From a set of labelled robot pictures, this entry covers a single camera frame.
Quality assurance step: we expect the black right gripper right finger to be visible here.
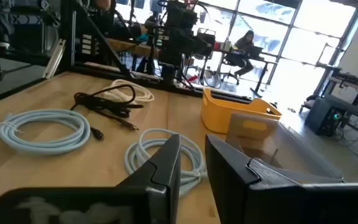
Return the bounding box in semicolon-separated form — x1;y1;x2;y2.
205;134;358;224

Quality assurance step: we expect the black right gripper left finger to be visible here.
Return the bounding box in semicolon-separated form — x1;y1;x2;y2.
0;133;181;224

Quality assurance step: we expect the thick light blue cable coil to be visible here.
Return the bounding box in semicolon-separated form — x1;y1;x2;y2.
0;108;91;170

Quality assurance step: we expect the clear plastic bin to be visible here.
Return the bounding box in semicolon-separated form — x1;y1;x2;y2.
225;112;345;184

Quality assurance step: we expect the yellow plastic bin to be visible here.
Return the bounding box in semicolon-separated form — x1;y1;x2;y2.
200;87;283;135

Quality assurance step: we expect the black computer tower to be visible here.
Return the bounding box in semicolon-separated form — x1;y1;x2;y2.
304;96;347;138

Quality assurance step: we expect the dark bench table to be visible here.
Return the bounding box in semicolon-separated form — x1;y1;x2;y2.
321;57;358;162

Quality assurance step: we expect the black-legged office desk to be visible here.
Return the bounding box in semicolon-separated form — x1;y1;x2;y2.
218;49;278;98

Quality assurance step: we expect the person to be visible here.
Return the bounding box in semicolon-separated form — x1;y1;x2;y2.
88;0;149;42
233;29;256;78

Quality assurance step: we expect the black office chair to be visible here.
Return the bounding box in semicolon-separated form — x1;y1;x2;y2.
196;27;218;62

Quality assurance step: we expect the white aluminium strip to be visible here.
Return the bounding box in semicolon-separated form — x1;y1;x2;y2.
42;38;67;80

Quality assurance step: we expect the thin light blue cable coil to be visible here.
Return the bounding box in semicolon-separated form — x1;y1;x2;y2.
124;128;208;197

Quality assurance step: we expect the white cable coil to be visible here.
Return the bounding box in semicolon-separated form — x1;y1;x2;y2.
100;78;155;105

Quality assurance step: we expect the thick black cable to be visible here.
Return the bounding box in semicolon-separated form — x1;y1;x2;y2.
70;84;145;141

